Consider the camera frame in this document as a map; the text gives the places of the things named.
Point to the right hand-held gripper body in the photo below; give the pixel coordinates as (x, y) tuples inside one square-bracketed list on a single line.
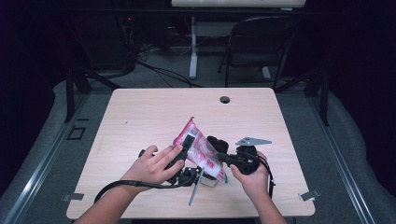
[(247, 158)]

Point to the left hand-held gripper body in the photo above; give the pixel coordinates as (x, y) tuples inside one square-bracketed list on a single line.
[(186, 177)]

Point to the pink plastic snack bag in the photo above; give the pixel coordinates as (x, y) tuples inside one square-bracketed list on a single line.
[(202, 152)]

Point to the person's right hand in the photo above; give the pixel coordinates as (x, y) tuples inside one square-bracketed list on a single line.
[(255, 183)]

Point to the person's left hand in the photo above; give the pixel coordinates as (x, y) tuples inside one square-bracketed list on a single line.
[(149, 169)]

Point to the grey tape piece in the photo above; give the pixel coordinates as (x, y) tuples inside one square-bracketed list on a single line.
[(74, 197), (309, 195)]

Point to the white desk leg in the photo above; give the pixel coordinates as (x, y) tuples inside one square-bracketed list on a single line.
[(193, 56)]

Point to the black metal stand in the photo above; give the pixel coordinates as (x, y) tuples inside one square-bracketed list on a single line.
[(70, 93), (324, 99)]

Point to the black folding chair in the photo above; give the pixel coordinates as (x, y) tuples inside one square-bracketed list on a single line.
[(249, 59)]

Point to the black tape square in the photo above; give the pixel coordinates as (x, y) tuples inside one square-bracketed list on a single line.
[(69, 137)]

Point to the dark computer tower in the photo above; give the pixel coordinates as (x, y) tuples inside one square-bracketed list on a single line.
[(102, 46)]

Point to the white desk top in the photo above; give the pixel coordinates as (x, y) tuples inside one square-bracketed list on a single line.
[(236, 3)]

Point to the metal floor rail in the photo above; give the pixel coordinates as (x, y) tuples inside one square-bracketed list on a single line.
[(345, 174), (37, 177)]

